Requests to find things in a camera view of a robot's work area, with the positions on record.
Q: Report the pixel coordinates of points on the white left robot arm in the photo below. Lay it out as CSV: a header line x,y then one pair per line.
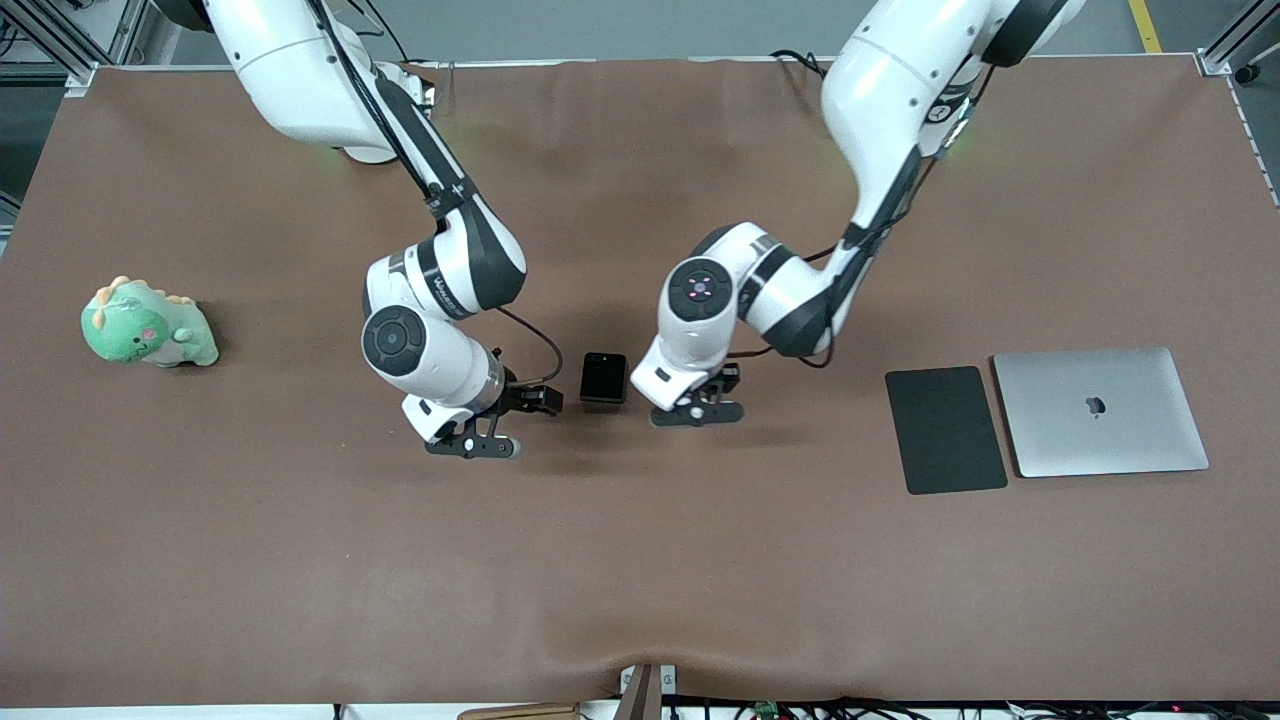
x,y
880,90

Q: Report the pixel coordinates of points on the brown table cover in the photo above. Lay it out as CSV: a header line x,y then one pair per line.
x,y
640,550

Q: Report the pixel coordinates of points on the green dinosaur plush toy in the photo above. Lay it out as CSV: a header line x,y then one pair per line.
x,y
135,330

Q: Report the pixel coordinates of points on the aluminium frame profile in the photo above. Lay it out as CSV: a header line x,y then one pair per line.
x,y
1235,40
70,45

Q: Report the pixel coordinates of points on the silver closed laptop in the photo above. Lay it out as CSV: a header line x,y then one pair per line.
x,y
1100,440

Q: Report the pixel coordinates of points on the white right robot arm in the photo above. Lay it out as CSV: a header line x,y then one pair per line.
x,y
300,90

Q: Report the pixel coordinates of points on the dark grey mouse pad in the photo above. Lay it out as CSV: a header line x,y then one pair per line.
x,y
945,430

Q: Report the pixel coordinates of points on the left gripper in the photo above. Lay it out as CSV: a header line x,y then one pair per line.
x,y
722,380

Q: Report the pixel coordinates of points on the black caster wheel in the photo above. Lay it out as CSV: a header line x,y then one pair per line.
x,y
1246,73

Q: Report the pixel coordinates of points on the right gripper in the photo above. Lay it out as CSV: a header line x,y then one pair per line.
x,y
520,396

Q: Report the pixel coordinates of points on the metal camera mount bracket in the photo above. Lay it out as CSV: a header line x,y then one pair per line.
x,y
640,695

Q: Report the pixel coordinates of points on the black folded flip phone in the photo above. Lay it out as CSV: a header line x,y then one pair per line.
x,y
603,378

